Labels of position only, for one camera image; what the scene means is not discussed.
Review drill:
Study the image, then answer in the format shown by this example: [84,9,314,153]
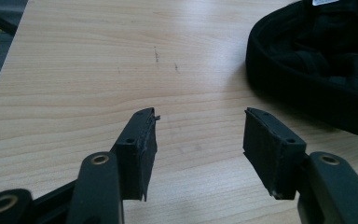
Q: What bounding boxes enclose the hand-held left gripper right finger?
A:
[242,107,308,201]

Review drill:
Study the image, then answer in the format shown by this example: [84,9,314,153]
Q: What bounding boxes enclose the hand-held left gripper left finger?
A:
[109,107,161,203]

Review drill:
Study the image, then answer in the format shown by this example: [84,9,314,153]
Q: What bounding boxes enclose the black cap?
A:
[245,0,358,137]

